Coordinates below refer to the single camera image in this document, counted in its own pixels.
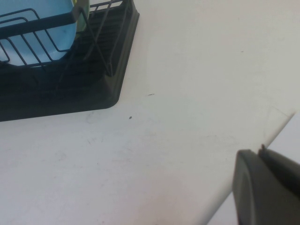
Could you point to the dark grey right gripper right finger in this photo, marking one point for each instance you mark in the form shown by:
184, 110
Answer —
283, 166

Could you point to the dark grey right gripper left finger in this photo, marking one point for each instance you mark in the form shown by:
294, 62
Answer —
262, 194

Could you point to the light blue round plate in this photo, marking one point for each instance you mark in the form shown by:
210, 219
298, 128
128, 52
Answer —
47, 7

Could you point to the black dish drying rack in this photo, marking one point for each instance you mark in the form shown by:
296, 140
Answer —
70, 93

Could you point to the pale green round plate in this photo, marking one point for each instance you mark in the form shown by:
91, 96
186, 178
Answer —
83, 23

